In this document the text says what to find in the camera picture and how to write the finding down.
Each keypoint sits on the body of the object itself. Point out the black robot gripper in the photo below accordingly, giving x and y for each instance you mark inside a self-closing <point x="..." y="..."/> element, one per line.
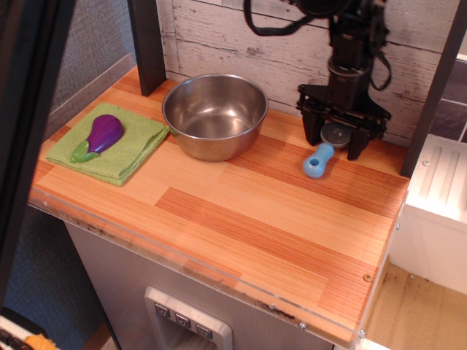
<point x="343" y="100"/>

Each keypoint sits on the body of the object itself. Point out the blue handled grey spoon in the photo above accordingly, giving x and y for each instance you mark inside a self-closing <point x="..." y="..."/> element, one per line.
<point x="333" y="136"/>

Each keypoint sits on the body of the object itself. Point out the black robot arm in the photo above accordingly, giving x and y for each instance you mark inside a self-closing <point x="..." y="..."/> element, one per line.
<point x="357" y="33"/>

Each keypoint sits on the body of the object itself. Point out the stainless steel bowl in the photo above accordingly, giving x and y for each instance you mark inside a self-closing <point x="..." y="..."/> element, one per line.
<point x="215" y="117"/>

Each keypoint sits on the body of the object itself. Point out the white toy sink unit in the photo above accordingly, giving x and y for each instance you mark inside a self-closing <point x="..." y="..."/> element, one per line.
<point x="430" y="241"/>

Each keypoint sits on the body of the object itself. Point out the green folded cloth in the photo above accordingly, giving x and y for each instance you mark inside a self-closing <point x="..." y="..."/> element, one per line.
<point x="141" y="136"/>

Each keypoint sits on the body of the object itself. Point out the clear acrylic table guard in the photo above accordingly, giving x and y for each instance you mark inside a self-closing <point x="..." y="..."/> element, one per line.
<point x="245" y="276"/>

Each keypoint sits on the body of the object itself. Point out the purple toy eggplant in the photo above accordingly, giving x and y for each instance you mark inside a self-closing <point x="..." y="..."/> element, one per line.
<point x="105" y="132"/>

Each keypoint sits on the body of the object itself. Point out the silver toy dispenser panel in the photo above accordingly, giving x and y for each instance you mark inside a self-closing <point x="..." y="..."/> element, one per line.
<point x="182" y="322"/>

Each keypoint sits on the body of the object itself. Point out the grey toy cabinet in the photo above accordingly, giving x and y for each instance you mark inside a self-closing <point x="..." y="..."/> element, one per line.
<point x="120" y="278"/>

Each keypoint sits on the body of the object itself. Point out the orange object bottom left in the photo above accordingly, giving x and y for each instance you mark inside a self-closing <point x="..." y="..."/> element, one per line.
<point x="39" y="342"/>

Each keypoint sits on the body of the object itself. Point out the dark right vertical post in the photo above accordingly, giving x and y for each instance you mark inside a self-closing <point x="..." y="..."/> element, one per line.
<point x="440" y="79"/>

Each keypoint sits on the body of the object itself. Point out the dark vertical post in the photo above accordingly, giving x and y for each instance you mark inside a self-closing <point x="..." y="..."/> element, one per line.
<point x="440" y="79"/>
<point x="147" y="44"/>

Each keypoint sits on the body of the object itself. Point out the dark left vertical post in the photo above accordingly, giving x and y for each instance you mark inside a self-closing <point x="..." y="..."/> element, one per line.
<point x="147" y="44"/>

